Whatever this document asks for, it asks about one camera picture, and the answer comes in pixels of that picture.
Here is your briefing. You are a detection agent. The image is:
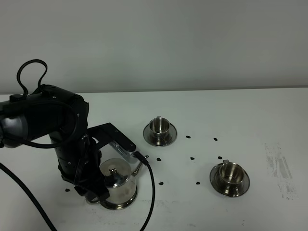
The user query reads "near steel saucer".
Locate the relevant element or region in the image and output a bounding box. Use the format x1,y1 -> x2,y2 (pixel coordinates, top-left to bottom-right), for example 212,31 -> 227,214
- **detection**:
209,163 -> 250,197

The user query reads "stainless steel teacup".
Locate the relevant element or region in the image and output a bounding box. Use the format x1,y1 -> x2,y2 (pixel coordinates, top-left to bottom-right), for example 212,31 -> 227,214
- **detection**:
149,116 -> 170,137
218,160 -> 244,185

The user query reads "stainless steel teapot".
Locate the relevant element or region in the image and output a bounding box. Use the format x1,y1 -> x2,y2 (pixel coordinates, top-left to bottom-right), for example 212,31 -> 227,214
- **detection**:
87,158 -> 142,204

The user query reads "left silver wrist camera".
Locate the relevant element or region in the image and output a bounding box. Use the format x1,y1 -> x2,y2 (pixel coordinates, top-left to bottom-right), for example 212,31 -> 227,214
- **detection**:
109,141 -> 137,164

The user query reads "far stainless steel teacup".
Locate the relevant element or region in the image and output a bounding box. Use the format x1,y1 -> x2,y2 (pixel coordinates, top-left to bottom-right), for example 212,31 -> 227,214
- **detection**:
149,116 -> 170,137

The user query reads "teapot steel saucer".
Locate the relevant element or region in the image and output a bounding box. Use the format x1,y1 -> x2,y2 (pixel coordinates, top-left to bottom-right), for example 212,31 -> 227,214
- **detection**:
100,190 -> 138,210

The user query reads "left black camera cable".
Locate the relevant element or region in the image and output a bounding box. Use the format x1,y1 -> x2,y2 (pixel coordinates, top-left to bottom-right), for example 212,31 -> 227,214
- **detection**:
0,59 -> 155,231

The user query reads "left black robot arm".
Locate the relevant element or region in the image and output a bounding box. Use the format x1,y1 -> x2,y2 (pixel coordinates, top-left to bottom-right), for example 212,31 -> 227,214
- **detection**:
0,85 -> 136,201

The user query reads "near stainless steel teacup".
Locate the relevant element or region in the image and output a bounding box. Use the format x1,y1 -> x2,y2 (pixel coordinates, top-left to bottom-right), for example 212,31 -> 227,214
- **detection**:
218,160 -> 244,185

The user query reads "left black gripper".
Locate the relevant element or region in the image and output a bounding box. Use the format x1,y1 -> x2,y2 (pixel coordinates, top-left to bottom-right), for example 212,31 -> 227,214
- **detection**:
61,123 -> 137,202

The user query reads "far steel saucer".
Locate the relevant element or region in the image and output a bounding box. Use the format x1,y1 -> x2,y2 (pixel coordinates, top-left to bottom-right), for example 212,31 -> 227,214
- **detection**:
143,123 -> 178,147

